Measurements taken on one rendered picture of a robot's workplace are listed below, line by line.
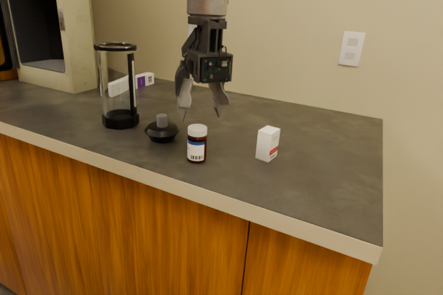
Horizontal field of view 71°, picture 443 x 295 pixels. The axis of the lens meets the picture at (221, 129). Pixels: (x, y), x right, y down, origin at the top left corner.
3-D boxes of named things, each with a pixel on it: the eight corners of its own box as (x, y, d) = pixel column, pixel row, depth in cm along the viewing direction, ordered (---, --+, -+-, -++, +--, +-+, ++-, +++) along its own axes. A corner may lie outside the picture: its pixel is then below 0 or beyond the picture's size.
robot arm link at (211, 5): (181, -9, 58) (220, -6, 62) (181, 16, 60) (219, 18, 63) (195, -9, 52) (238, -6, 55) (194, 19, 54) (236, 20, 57)
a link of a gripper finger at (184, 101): (176, 125, 60) (192, 81, 58) (167, 115, 65) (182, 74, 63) (190, 128, 62) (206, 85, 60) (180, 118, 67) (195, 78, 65)
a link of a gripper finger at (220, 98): (227, 124, 65) (215, 85, 61) (215, 115, 70) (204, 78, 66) (239, 118, 66) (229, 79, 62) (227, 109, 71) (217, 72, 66)
